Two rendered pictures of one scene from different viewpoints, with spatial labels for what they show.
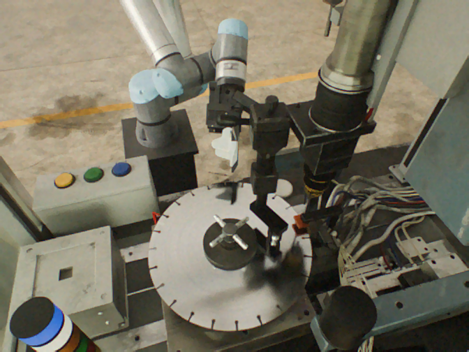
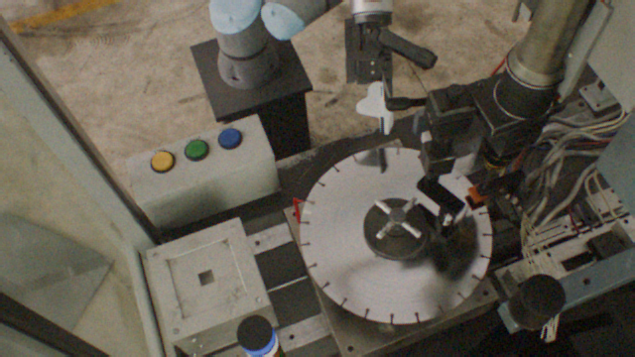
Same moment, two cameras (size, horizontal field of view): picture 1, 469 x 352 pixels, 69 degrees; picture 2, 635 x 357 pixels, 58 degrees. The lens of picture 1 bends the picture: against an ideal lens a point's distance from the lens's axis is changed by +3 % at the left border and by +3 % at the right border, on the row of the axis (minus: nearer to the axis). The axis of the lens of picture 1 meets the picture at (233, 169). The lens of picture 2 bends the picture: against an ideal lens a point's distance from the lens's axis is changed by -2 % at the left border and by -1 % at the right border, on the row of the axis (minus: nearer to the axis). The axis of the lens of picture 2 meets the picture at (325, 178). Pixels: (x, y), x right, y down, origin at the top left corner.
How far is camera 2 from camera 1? 0.34 m
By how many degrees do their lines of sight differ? 14
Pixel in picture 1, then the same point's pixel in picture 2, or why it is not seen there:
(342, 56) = (534, 55)
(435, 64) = (622, 82)
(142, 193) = (262, 167)
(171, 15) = not seen: outside the picture
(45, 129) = (35, 43)
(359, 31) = (552, 39)
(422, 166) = (612, 160)
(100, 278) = (247, 280)
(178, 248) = (335, 241)
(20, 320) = (246, 337)
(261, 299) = (440, 289)
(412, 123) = not seen: outside the picture
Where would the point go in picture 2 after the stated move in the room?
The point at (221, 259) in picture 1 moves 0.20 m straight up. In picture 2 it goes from (389, 249) to (398, 194)
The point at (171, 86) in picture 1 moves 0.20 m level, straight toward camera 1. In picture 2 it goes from (291, 27) to (324, 113)
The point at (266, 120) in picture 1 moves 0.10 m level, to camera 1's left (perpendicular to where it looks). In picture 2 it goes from (450, 112) to (373, 119)
